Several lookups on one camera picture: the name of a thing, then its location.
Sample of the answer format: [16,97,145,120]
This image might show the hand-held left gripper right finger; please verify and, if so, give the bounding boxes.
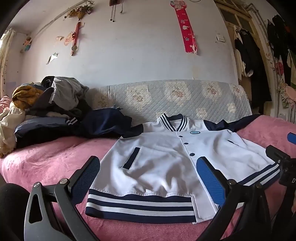
[196,157,271,241]

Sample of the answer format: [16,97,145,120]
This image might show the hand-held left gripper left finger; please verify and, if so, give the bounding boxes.
[24,156,101,241]

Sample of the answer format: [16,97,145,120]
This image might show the white and navy baseball jacket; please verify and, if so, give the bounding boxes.
[66,109,281,225]

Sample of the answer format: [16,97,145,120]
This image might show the hanging dark clothes bundle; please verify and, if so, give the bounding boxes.
[267,14,296,87]

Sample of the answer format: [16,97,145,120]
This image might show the pink blanket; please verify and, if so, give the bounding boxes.
[0,115,296,241]

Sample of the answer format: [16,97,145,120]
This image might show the floral fabric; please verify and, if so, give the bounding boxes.
[277,77,296,108]

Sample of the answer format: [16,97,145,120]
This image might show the navy blue garment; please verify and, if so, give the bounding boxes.
[14,116,78,149]

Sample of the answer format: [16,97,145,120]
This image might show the person's black trouser leg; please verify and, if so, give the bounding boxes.
[0,183,31,241]

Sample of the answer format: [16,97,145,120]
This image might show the cream garment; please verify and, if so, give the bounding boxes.
[0,107,26,158]

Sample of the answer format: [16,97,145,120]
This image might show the yellow garment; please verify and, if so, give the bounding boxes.
[12,85,44,110]

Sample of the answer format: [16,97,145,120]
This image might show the cream window curtain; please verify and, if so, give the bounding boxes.
[0,28,16,95]

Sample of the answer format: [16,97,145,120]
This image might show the dried flower bunch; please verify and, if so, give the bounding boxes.
[64,0,95,19]

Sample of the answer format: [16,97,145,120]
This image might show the torn wall sticker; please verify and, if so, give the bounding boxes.
[46,52,59,65]

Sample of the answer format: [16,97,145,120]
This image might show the cartoon figure wall sticker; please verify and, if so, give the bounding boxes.
[21,37,33,53]

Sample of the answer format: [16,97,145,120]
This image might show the red wall height chart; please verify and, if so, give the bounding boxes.
[170,0,198,55]

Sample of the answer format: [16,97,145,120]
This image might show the hanging wall chime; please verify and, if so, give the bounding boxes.
[109,0,125,23]

